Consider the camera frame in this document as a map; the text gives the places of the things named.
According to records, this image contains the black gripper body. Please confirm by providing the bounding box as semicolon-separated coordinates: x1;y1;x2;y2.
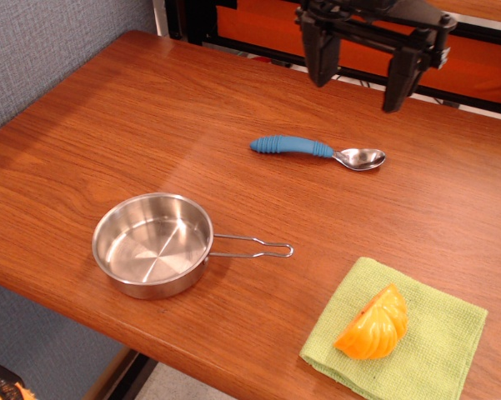
296;1;457;69

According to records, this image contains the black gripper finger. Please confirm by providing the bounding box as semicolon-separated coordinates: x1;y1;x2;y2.
301;18;341;88
383;47;428;113

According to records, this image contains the silver steel pan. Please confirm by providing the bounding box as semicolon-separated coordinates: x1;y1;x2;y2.
92;192;294;300

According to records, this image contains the green folded cloth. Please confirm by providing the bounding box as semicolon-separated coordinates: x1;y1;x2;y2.
300;257;488;399

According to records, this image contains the orange plastic fruit slice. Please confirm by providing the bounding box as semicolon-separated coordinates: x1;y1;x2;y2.
333;283;408;360

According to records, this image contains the wooden table leg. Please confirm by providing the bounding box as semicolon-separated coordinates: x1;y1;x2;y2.
83;347;158;399

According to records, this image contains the orange object at corner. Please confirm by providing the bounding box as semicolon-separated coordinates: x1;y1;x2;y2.
0;378;36;400

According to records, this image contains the orange panel black frame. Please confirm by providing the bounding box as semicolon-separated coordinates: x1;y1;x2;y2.
165;1;501;113

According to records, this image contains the blue handled metal spoon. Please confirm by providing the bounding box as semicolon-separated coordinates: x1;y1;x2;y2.
250;135;387;172

